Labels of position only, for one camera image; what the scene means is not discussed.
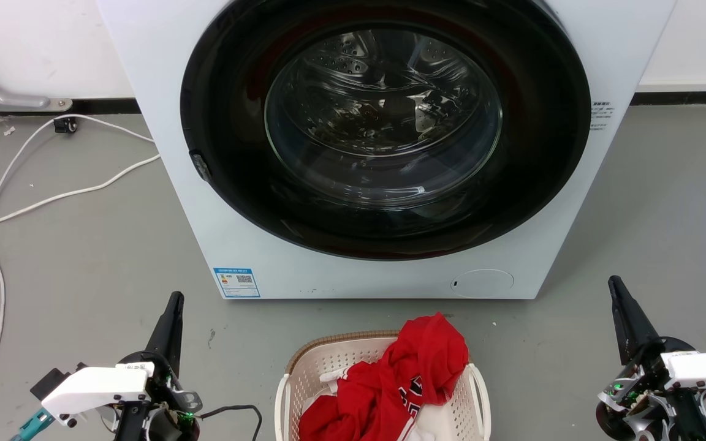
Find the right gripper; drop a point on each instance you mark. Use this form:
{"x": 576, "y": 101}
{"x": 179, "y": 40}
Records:
{"x": 641, "y": 398}

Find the round white filter cover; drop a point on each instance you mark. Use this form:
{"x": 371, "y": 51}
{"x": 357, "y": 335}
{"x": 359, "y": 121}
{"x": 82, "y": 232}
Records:
{"x": 482, "y": 283}

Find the red garment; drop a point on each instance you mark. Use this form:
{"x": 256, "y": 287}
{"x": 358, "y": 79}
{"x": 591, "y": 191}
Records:
{"x": 402, "y": 380}

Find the black round washer door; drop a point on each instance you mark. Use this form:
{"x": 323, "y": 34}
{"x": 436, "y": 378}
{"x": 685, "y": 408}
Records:
{"x": 230, "y": 184}

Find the white laundry basket brown rim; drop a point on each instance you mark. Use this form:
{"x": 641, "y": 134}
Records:
{"x": 322, "y": 361}

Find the blue energy label sticker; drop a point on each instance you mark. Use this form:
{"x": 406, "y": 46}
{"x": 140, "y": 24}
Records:
{"x": 236, "y": 282}

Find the white front-load washing machine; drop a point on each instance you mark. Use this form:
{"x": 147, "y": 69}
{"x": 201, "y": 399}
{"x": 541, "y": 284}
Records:
{"x": 163, "y": 92}

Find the small printed text sticker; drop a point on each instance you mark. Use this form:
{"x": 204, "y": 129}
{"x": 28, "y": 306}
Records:
{"x": 600, "y": 116}

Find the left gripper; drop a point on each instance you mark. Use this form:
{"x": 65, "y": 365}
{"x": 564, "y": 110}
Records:
{"x": 166, "y": 398}

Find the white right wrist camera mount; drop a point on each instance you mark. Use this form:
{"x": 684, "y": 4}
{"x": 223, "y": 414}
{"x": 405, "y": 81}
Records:
{"x": 705, "y": 367}

